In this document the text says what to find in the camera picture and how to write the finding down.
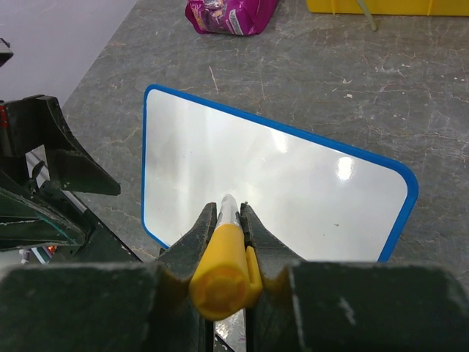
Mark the purple snack bag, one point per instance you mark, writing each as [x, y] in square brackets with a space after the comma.
[237, 17]

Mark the white marker with yellow cap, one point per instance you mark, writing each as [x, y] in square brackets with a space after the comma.
[227, 278]

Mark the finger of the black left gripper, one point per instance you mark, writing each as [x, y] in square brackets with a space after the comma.
[35, 121]
[46, 218]

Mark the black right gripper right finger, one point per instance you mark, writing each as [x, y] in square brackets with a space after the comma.
[324, 306]

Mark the yellow plastic fruit bin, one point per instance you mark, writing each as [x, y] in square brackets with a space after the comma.
[392, 7]

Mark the green netted melon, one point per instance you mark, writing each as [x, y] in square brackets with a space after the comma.
[366, 12]

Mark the blue framed whiteboard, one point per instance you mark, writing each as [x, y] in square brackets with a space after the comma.
[324, 199]

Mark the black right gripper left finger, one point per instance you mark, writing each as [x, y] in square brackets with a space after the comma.
[109, 306]

